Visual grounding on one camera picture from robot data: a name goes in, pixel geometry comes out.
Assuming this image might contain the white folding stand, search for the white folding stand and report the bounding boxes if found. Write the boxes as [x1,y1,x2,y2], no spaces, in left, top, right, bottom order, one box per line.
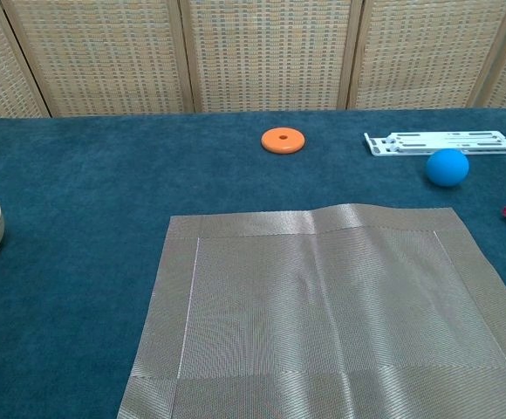
[363,129,506,157]

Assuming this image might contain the dark blue table cloth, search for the dark blue table cloth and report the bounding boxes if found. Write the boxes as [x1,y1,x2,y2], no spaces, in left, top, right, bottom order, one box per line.
[0,106,506,419]

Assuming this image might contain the orange disc with hole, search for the orange disc with hole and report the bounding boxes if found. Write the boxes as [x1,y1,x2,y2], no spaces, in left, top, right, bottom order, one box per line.
[260,127,306,155]

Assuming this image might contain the woven bamboo folding screen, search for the woven bamboo folding screen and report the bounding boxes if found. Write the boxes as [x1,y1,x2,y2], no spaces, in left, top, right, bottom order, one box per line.
[0,0,506,126]

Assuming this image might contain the blue ball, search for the blue ball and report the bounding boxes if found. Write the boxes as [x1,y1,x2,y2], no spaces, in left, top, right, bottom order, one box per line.
[425,148,471,189]

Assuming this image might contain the beige woven placemat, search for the beige woven placemat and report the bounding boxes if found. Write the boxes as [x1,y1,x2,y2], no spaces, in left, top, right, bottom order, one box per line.
[116,202,506,419]

